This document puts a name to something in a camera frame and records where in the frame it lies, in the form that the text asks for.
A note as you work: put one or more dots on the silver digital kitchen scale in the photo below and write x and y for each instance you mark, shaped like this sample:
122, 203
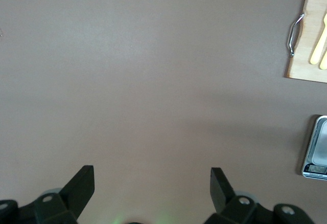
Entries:
316, 152

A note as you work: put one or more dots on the yellow plastic fork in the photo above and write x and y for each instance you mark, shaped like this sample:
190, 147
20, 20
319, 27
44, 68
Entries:
316, 52

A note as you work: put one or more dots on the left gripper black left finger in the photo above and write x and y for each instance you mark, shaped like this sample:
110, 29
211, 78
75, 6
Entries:
74, 196

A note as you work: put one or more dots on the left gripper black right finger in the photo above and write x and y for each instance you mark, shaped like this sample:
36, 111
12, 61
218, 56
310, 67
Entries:
222, 196

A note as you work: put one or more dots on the wooden cutting board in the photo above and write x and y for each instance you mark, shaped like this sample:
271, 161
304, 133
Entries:
304, 65

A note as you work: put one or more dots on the yellow plastic knife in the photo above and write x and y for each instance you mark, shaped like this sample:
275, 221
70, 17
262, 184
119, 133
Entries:
324, 64

